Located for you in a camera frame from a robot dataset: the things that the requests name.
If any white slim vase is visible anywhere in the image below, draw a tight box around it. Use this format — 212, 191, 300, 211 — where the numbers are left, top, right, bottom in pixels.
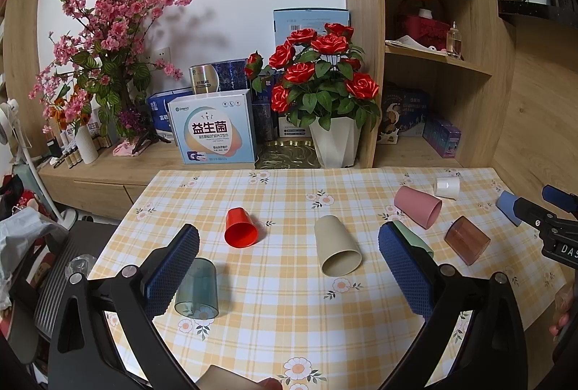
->
74, 126, 98, 165

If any beige cup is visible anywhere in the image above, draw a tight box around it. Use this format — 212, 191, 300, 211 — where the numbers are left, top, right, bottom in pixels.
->
315, 215, 362, 278

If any purple small box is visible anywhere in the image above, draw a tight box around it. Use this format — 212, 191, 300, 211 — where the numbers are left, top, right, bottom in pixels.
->
422, 119, 461, 158

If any brown transparent cup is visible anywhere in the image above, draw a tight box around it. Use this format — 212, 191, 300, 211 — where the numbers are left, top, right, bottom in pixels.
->
444, 216, 491, 266

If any white cup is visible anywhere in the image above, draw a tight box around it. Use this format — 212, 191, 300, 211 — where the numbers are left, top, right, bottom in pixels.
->
434, 177, 461, 200

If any white geometric flower pot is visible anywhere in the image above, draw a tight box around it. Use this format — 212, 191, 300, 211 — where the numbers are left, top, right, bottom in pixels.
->
310, 117, 361, 169

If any yellow plaid tablecloth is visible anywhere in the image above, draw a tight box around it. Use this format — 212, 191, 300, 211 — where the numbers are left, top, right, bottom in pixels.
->
88, 166, 568, 390

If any pink cup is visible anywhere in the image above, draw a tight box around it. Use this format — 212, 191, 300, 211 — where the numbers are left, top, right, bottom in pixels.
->
394, 185, 442, 230

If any gold patterned tray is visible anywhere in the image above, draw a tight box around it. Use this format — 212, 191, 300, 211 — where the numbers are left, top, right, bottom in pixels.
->
255, 140, 320, 170

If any red plastic cup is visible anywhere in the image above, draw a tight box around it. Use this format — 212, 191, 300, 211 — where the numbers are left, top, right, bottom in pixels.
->
224, 207, 259, 248

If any light blue upright box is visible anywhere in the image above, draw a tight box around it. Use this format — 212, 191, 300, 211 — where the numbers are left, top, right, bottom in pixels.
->
268, 8, 350, 64

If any white probiotic box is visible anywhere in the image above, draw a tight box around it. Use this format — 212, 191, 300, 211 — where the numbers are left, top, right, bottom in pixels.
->
168, 90, 257, 165

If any red rose bouquet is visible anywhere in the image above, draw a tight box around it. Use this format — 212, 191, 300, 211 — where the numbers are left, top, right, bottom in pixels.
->
244, 23, 381, 130

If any blue tissue pack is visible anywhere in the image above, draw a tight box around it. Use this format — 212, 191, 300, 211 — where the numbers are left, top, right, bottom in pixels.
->
147, 87, 193, 141

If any pink cherry blossom arrangement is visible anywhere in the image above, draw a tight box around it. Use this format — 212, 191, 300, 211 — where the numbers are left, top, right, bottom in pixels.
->
29, 0, 192, 147

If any green cup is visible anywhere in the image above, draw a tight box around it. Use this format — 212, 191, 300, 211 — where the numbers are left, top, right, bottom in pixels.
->
393, 220, 434, 258

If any white standing fan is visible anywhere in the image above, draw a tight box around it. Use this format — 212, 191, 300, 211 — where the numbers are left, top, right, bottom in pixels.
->
1, 98, 78, 231

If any dark illustrated snack box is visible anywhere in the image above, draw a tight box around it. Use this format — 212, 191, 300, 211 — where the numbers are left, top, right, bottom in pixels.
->
377, 83, 429, 144

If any silver metal can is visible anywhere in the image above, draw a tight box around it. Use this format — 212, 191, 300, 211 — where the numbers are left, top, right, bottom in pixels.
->
189, 64, 219, 94

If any red basket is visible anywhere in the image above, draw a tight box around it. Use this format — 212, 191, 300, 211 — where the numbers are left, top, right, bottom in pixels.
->
396, 0, 450, 51

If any teal transparent cup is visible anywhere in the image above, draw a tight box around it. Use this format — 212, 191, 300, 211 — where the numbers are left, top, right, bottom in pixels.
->
174, 258, 219, 321

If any dark blue patterned box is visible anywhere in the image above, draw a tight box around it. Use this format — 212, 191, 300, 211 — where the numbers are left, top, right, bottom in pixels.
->
212, 59, 250, 91

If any glass perfume bottle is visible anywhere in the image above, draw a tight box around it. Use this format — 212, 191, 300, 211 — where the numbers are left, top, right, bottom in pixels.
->
446, 22, 462, 59

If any person's hand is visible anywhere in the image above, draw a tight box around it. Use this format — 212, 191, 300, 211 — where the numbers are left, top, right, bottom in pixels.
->
549, 282, 575, 343

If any wooden shelf unit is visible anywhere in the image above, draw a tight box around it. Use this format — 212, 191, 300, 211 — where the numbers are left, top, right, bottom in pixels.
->
346, 0, 514, 168

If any wooden low cabinet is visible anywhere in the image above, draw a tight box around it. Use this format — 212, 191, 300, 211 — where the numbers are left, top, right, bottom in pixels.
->
39, 142, 255, 220

